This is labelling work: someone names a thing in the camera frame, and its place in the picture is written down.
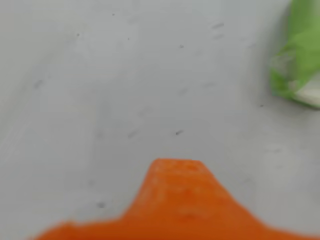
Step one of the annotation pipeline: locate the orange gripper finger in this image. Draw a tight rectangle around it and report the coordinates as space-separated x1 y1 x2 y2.
29 216 123 240
122 158 320 240

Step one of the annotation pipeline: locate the green paper parcel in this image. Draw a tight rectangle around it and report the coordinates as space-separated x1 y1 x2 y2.
269 0 320 109

